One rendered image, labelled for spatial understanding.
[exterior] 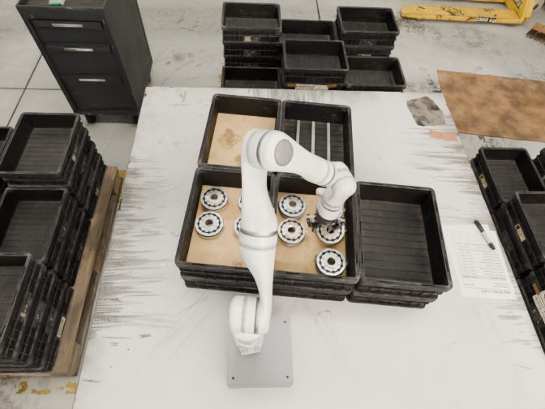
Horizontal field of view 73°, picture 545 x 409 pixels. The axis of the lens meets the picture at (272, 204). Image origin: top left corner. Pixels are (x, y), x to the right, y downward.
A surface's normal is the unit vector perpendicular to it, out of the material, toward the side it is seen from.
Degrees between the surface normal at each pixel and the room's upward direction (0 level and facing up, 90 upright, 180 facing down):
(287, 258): 0
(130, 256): 0
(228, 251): 0
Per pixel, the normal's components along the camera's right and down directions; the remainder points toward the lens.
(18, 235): 0.05, -0.53
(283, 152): 0.70, 0.22
